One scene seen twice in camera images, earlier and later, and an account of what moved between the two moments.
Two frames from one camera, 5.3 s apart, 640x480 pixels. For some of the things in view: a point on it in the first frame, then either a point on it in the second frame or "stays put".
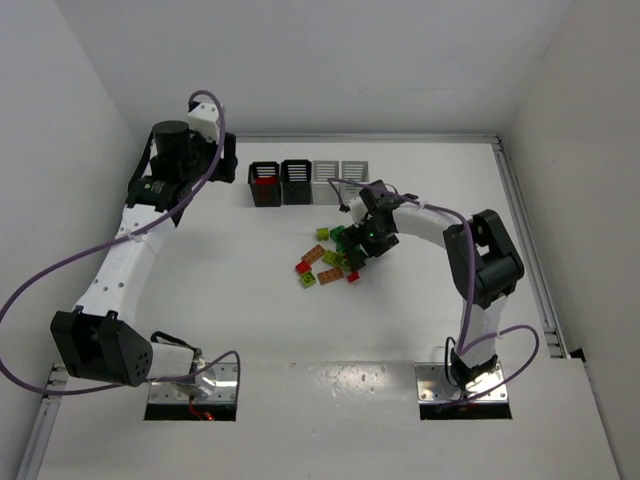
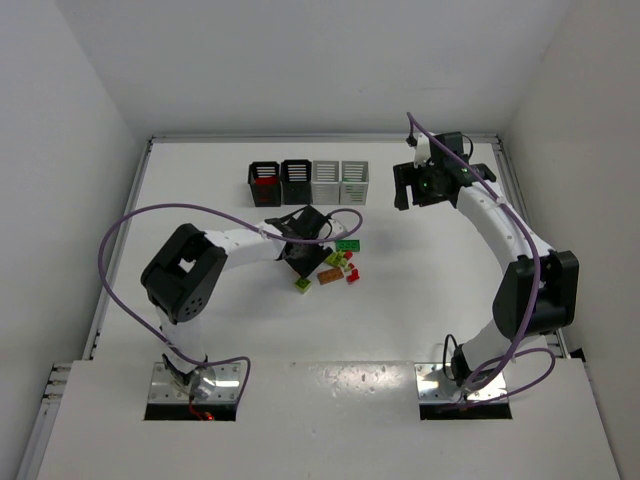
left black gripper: x=228 y=157 to x=307 y=261
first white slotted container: x=323 y=192 stays put
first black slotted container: x=265 y=195 stays put
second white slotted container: x=353 y=170 stays put
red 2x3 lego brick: x=266 y=181 stays put
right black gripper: x=353 y=244 to x=405 y=181
